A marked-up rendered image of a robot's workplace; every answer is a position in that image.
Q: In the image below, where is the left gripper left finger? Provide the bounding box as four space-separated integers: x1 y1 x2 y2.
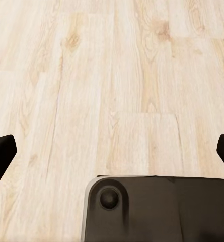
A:
0 134 17 180

